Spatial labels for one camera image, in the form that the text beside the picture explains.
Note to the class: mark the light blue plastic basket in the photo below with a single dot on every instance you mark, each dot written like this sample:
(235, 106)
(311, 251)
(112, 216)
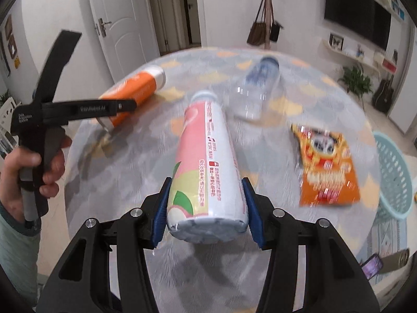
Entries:
(394, 176)

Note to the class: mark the black smartphone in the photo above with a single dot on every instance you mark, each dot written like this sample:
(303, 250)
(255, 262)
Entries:
(371, 265)

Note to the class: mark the brown tote bag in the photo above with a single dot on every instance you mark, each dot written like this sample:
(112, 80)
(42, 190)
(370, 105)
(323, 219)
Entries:
(257, 32)

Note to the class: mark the orange white drink bottle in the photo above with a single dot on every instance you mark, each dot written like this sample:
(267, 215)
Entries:
(136, 86)

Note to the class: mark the red white wall box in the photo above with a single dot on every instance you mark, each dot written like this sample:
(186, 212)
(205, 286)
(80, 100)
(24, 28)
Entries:
(387, 63)

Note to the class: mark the white storage rack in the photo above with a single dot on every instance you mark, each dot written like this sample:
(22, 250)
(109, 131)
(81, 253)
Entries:
(8, 130)

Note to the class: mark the person's left hand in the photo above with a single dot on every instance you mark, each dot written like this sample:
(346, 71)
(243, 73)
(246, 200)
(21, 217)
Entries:
(11, 182)

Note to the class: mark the clear plastic bottle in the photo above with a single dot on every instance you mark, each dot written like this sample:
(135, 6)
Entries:
(257, 88)

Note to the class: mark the pink white drink bottle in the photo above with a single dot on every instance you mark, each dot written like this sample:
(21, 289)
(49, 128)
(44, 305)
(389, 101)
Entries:
(202, 169)

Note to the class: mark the orange snack packet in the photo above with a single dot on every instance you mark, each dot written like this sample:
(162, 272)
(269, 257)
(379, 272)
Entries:
(325, 169)

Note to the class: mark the small black bag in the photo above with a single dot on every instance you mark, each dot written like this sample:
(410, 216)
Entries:
(275, 32)

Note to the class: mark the white low wall shelf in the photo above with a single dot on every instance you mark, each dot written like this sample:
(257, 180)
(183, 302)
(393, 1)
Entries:
(355, 59)

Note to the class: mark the pink coat rack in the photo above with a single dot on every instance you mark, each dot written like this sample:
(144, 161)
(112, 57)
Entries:
(268, 6)

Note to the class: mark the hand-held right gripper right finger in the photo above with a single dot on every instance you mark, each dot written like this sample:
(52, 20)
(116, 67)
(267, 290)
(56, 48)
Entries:
(255, 225)

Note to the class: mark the black butterfly picture frame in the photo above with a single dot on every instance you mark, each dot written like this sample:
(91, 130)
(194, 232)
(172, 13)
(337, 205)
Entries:
(336, 41)

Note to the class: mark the printed grey tablecloth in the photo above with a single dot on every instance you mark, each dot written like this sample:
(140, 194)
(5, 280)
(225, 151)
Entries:
(130, 169)

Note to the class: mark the brown round phone stand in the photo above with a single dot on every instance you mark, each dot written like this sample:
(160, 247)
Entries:
(395, 260)

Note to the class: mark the black acoustic guitar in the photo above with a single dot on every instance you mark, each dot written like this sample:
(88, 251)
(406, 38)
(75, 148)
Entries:
(384, 94)

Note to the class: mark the small blue cube shelf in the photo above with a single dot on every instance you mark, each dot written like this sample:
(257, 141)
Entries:
(399, 8)

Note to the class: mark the person's left forearm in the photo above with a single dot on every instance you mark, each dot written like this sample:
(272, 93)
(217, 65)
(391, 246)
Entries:
(16, 260)

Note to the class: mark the black flat television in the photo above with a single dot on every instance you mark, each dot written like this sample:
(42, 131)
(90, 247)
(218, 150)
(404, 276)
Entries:
(355, 9)

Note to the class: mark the white door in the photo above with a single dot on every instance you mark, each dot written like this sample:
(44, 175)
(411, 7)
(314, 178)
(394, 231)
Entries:
(120, 22)

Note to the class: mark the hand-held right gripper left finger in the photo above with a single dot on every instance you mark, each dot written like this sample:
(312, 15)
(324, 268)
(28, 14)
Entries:
(159, 225)

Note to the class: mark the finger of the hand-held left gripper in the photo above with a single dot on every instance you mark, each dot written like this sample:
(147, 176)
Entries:
(97, 111)
(55, 65)

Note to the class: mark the green potted plant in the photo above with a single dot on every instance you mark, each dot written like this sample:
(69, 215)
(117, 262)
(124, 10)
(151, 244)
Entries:
(356, 81)

